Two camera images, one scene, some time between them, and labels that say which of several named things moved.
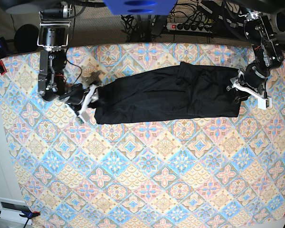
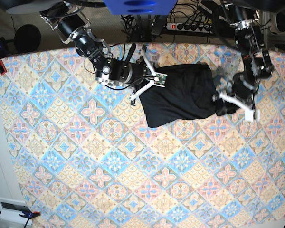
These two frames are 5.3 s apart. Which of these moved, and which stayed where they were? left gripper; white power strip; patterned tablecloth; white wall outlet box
Moved: left gripper
Stayed: patterned tablecloth; white wall outlet box; white power strip
